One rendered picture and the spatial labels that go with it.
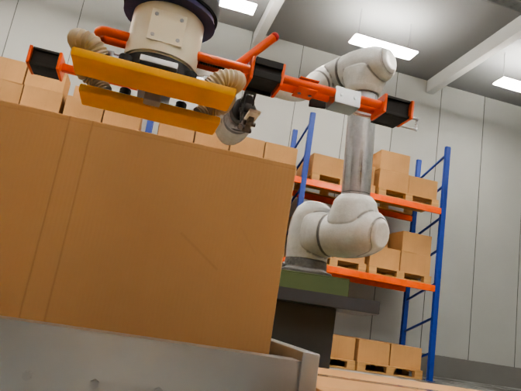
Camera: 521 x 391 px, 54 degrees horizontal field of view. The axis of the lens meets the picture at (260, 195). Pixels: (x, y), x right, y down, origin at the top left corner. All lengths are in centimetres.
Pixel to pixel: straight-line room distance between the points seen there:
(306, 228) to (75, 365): 119
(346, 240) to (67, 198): 102
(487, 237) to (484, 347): 230
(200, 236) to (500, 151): 1201
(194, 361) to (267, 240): 28
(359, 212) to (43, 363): 118
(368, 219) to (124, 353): 109
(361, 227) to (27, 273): 108
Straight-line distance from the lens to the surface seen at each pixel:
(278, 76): 126
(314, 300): 166
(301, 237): 185
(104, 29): 127
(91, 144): 98
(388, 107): 137
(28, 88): 893
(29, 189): 97
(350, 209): 174
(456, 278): 1160
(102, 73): 116
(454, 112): 1237
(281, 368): 84
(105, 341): 80
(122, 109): 134
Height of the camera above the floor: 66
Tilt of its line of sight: 13 degrees up
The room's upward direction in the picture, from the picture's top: 9 degrees clockwise
